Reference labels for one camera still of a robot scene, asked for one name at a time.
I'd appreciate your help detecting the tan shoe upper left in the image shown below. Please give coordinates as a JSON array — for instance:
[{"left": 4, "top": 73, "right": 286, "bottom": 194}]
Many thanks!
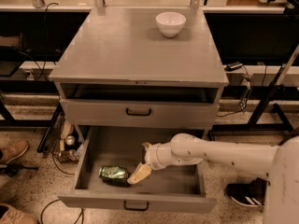
[{"left": 0, "top": 140, "right": 29, "bottom": 164}]

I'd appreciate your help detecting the clutter pile beside cabinet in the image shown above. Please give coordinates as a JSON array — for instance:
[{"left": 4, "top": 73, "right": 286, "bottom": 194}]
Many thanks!
[{"left": 51, "top": 116, "right": 83, "bottom": 162}]

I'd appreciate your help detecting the white ceramic bowl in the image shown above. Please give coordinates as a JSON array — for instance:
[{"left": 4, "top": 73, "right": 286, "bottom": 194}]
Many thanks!
[{"left": 156, "top": 12, "right": 187, "bottom": 37}]

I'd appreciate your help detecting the tan shoe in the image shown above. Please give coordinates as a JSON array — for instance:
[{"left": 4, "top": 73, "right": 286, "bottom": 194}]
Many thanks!
[
  {"left": 0, "top": 203, "right": 38, "bottom": 224},
  {"left": 0, "top": 140, "right": 29, "bottom": 164}
]

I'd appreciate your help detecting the black floor cable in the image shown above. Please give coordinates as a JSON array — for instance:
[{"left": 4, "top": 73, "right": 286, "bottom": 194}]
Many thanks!
[{"left": 39, "top": 198, "right": 86, "bottom": 224}]

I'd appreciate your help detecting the tan shoe lower left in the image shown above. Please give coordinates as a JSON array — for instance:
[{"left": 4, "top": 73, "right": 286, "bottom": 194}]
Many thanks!
[{"left": 0, "top": 203, "right": 38, "bottom": 224}]

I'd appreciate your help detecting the closed grey upper drawer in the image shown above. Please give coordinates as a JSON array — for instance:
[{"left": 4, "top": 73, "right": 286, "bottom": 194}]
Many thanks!
[{"left": 60, "top": 99, "right": 219, "bottom": 130}]

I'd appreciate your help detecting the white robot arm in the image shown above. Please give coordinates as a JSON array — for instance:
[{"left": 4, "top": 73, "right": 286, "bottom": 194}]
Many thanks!
[{"left": 128, "top": 133, "right": 299, "bottom": 224}]

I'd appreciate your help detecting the open grey bottom drawer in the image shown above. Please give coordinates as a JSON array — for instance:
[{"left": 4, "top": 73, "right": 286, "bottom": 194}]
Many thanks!
[{"left": 59, "top": 127, "right": 217, "bottom": 214}]

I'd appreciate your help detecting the black sneaker with white stripes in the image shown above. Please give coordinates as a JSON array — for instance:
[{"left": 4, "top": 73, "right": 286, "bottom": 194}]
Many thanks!
[{"left": 225, "top": 179, "right": 266, "bottom": 207}]

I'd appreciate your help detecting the grey drawer cabinet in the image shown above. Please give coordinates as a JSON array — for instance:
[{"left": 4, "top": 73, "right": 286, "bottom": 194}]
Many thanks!
[{"left": 50, "top": 7, "right": 228, "bottom": 143}]

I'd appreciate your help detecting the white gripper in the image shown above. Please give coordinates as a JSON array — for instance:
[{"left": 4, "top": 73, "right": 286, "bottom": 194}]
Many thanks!
[{"left": 127, "top": 142, "right": 174, "bottom": 185}]

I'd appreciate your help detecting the black power adapter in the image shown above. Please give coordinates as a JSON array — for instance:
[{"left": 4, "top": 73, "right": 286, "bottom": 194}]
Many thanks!
[{"left": 225, "top": 62, "right": 243, "bottom": 72}]

